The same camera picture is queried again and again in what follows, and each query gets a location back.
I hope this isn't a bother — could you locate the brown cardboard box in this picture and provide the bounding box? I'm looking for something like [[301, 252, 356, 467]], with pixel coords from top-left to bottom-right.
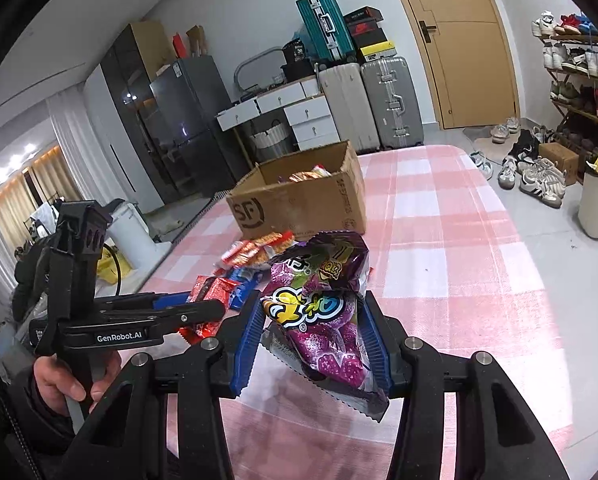
[[226, 140, 369, 242]]

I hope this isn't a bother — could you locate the yellow plastic bag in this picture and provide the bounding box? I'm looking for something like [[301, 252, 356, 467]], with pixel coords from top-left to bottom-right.
[[96, 250, 133, 284]]

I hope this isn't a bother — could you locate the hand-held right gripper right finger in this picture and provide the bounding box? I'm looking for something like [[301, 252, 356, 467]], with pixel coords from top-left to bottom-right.
[[359, 291, 572, 480]]

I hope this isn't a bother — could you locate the woven laundry basket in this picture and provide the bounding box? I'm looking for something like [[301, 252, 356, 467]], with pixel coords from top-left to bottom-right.
[[249, 120, 296, 163]]

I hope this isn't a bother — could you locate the grey door mat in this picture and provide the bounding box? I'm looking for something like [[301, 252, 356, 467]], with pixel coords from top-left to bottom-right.
[[463, 125, 510, 161]]

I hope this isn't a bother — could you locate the grey refrigerator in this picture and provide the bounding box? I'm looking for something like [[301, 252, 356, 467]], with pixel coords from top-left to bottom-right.
[[149, 55, 251, 199]]

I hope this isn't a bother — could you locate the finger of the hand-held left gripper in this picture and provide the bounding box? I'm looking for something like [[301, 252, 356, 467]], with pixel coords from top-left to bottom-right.
[[98, 299, 226, 334], [96, 291, 193, 312]]

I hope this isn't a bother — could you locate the orange noodle snack packet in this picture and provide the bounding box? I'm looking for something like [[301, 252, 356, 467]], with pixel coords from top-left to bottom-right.
[[220, 231, 296, 269]]

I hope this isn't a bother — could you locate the white cylindrical appliance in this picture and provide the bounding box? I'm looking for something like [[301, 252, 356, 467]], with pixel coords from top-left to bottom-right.
[[106, 200, 158, 271]]

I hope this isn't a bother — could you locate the wooden door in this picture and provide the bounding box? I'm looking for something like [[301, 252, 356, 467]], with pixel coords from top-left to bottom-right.
[[384, 0, 522, 131]]

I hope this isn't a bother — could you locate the teal suitcase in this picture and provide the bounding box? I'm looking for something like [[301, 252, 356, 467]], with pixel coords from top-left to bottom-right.
[[296, 0, 357, 66]]

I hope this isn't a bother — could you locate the dark glass cabinet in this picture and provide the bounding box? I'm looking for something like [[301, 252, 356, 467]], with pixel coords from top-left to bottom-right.
[[99, 25, 181, 207]]

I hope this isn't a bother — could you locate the white green sneaker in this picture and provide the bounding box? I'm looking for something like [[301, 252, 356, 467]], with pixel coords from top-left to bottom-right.
[[469, 152, 494, 180]]

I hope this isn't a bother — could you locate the silver suitcase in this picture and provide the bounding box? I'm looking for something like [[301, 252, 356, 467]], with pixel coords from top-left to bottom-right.
[[360, 55, 425, 150]]

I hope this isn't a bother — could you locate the blue snack packet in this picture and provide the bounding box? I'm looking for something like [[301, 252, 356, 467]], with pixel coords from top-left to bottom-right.
[[226, 267, 261, 311]]

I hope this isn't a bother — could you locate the striped sneakers pair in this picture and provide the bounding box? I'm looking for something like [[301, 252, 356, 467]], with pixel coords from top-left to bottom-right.
[[498, 156, 568, 209]]

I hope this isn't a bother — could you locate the purple candy packet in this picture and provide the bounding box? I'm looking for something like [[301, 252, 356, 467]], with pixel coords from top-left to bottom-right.
[[259, 230, 392, 423]]

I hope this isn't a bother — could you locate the white desk with drawers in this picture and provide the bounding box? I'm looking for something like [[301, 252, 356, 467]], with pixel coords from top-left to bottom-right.
[[215, 77, 341, 152]]

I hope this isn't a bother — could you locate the red logo shoe box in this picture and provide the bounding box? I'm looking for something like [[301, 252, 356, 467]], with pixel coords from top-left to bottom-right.
[[346, 20, 384, 36]]

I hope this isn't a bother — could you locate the pink plaid tablecloth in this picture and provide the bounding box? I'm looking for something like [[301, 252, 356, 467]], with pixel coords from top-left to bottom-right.
[[139, 145, 577, 480]]

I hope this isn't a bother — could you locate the arched mirror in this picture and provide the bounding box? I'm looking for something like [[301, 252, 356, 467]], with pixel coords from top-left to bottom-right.
[[234, 46, 290, 92]]

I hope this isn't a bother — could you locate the black shoes pair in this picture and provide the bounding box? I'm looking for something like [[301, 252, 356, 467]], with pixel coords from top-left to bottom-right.
[[504, 129, 542, 166]]

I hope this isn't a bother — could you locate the wooden shoe rack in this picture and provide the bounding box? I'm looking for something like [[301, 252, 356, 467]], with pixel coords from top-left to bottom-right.
[[531, 32, 598, 186]]

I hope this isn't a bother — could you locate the black printed box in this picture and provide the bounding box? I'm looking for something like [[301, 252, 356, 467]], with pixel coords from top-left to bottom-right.
[[281, 40, 314, 66]]

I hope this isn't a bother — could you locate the group of assorted shoes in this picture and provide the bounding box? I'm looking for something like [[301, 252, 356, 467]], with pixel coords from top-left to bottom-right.
[[531, 10, 598, 156]]

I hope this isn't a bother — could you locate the black shoe box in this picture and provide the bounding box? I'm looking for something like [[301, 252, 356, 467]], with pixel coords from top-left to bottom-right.
[[343, 6, 383, 24]]

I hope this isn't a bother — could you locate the beige curtain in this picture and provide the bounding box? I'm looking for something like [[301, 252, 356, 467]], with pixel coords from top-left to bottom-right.
[[0, 150, 82, 257]]

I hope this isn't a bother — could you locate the white sneakers pair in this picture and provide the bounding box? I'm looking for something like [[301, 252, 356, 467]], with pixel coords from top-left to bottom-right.
[[490, 117, 521, 144]]

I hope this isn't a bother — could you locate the tall brown cardboard sheet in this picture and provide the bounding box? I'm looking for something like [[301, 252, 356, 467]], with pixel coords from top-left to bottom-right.
[[132, 21, 173, 69]]

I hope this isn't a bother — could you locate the yellow black box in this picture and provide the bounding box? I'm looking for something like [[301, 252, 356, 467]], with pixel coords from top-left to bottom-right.
[[356, 40, 397, 62]]

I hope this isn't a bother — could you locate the black cable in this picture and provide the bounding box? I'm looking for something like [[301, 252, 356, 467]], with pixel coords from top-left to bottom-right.
[[99, 242, 132, 297]]

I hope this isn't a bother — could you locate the small cardboard box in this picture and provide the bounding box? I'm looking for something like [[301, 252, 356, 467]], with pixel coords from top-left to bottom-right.
[[538, 142, 580, 186]]

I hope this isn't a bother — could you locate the small brown cardboard sheet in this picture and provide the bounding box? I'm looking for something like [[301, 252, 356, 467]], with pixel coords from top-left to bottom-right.
[[186, 25, 210, 56]]

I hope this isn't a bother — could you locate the beige suitcase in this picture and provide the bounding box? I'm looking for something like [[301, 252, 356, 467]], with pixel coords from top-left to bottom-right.
[[318, 62, 380, 155]]

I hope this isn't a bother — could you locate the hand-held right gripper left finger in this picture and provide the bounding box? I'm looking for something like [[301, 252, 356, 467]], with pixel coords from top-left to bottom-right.
[[69, 290, 267, 480]]

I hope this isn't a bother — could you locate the small red snack packet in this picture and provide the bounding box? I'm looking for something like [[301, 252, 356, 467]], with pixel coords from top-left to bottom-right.
[[179, 321, 221, 345]]

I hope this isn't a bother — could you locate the person's left hand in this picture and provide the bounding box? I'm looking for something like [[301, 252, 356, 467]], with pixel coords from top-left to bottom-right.
[[33, 348, 123, 417]]

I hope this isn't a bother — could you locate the white curtain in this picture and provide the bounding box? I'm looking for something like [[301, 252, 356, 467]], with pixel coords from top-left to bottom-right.
[[46, 87, 126, 211]]

